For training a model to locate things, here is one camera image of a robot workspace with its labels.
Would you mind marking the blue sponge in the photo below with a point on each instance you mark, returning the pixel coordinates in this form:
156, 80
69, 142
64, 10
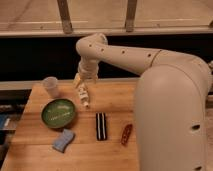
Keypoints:
63, 140

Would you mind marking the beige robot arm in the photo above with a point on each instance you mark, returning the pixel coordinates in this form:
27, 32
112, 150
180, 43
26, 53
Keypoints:
169, 101

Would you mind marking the left metal railing post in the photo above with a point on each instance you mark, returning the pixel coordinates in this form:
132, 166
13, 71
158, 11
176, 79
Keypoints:
65, 16

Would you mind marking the right metal railing post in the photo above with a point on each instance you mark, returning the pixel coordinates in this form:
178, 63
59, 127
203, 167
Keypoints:
130, 15

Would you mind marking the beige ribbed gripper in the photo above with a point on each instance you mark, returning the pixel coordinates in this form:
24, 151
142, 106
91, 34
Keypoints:
87, 69

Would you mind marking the metal railing post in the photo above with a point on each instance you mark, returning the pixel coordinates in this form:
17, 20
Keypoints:
130, 15
65, 16

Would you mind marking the clear plastic cup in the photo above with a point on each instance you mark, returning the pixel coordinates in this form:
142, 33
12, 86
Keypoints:
50, 84

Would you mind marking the white tube bottle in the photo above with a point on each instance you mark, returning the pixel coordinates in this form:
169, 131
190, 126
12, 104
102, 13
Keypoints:
83, 95

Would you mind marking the green bowl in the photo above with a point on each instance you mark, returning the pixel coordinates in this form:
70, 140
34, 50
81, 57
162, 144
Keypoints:
58, 113

